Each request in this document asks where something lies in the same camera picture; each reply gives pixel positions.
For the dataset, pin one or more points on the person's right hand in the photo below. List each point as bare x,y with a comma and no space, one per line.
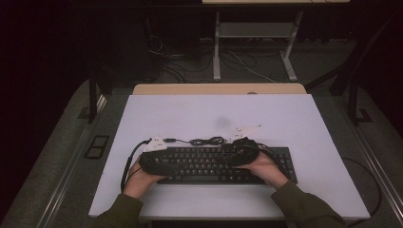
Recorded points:
266,171

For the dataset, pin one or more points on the metal floor rail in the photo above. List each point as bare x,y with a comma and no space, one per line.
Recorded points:
377,174
63,183

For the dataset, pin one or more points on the black stand post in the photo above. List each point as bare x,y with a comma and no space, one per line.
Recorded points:
92,101
352,104

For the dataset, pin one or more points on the white metal desk frame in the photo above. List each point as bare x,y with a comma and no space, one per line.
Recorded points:
216,63

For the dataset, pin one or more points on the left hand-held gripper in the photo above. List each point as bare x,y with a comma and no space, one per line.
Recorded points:
155,164

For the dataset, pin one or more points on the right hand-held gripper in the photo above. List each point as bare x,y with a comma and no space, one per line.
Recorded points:
245,152

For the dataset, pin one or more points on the black floor socket frame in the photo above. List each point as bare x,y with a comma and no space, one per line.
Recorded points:
95,147

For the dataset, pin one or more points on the person's left hand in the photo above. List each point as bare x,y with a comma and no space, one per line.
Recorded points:
138,183

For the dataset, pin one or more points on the black computer keyboard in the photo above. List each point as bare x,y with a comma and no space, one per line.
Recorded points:
202,164

